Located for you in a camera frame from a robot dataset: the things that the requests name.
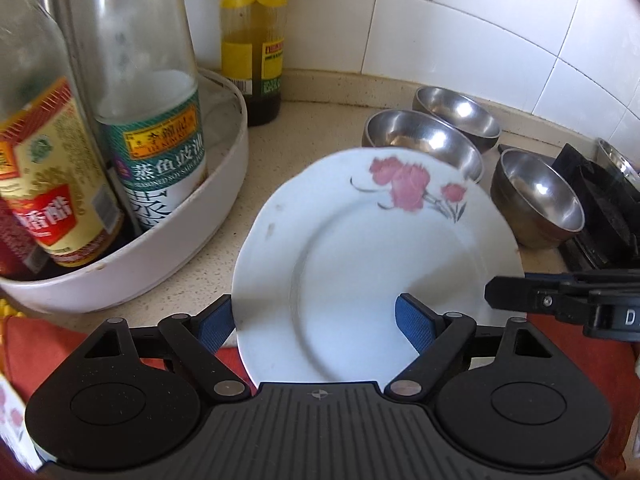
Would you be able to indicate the red label sesame oil bottle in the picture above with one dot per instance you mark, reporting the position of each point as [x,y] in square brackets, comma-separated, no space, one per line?
[21,257]

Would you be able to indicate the steel bowl back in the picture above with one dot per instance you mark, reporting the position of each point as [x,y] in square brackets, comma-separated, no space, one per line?
[460,112]

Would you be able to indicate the yellow cap vinegar bottle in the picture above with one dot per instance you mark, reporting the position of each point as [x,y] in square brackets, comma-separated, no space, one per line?
[52,177]

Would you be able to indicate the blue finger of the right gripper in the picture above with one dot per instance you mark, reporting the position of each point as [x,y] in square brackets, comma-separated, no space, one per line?
[567,297]

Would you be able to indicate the white rotating condiment rack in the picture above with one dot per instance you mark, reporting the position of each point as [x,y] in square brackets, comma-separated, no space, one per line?
[155,255]

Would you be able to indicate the purple label soy sauce bottle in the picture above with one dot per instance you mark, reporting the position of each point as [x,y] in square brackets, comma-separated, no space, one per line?
[138,66]

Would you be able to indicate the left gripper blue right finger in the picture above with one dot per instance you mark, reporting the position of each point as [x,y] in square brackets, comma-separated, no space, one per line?
[420,325]

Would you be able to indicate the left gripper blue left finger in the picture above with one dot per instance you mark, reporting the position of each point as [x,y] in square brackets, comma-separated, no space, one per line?
[213,326]

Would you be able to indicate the steel bowl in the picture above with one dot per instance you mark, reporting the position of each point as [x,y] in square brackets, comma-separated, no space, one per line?
[460,112]
[541,208]
[425,133]

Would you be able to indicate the floral white plate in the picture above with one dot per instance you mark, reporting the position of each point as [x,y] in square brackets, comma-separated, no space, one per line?
[13,428]
[316,281]

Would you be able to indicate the red cloth mat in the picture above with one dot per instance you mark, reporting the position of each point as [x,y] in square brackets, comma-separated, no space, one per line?
[31,348]

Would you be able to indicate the green yellow label oil bottle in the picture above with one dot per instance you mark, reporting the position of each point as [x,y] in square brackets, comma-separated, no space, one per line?
[252,42]

